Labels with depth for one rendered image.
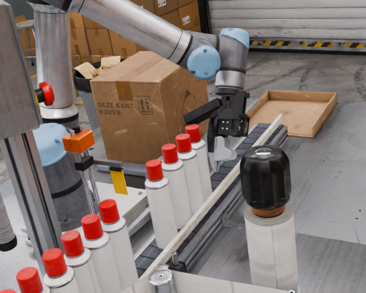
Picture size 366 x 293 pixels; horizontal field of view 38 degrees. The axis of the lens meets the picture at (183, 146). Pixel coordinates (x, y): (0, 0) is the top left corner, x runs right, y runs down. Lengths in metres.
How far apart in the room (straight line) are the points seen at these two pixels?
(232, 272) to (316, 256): 0.17
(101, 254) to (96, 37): 4.07
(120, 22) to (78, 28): 3.89
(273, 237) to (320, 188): 0.55
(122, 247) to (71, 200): 0.33
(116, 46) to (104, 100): 3.21
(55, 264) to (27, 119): 0.24
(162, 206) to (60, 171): 0.28
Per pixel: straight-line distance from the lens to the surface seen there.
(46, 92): 0.83
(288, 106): 1.97
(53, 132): 1.29
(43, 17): 1.32
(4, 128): 0.81
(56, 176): 1.27
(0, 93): 0.80
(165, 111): 1.52
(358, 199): 1.40
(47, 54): 1.33
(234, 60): 1.34
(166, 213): 1.13
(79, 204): 1.31
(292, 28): 5.57
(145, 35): 1.18
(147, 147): 1.60
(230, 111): 1.34
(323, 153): 1.63
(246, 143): 1.60
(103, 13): 1.17
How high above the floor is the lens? 1.56
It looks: 25 degrees down
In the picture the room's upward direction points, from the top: 9 degrees counter-clockwise
